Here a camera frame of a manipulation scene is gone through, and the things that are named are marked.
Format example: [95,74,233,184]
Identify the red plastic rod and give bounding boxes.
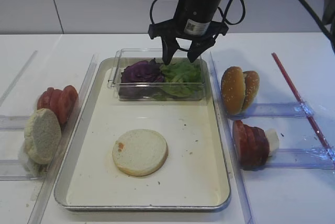
[271,52,334,164]

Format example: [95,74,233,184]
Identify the white pusher block right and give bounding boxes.
[265,128,280,156]

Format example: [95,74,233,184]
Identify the back tomato slice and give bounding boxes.
[37,87,54,110]

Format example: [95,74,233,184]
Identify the sesame bun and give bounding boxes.
[241,71,260,111]
[221,66,245,115]

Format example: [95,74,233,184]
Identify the clear cross rail bun slice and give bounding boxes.
[0,160,45,182]

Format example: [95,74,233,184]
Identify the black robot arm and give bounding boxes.
[148,0,228,65]

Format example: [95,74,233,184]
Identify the clear rail right of tray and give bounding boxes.
[209,52,256,223]

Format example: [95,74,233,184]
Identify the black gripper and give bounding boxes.
[148,11,228,65]

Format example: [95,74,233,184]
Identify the bun bottom on tray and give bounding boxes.
[111,129,169,176]

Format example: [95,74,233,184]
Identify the left sesame bun top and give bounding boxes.
[221,66,245,115]

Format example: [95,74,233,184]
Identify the clear cross rail tomatoes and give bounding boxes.
[0,115,30,131]

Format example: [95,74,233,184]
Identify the clear rail of tray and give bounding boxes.
[28,54,99,223]
[209,52,256,223]

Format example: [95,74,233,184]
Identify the clear plastic container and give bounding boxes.
[107,48,206,100]

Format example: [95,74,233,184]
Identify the right sesame bun top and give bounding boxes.
[241,71,260,111]

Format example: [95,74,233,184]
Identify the stack of meat slices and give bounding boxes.
[232,120,270,170]

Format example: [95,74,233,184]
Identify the metal baking tray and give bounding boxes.
[54,59,231,211]

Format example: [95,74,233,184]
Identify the purple cabbage leaves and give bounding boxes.
[119,59,164,99]

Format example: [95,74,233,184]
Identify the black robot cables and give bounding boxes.
[149,0,335,52]

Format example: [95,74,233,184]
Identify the clear cross rail meat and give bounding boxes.
[264,148,334,170]

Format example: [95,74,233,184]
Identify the green lettuce pile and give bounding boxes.
[150,60,203,100]

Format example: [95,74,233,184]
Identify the clear cross rail bun tops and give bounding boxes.
[239,102,314,118]

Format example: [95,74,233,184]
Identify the clear rail left of tray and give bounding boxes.
[28,54,99,223]

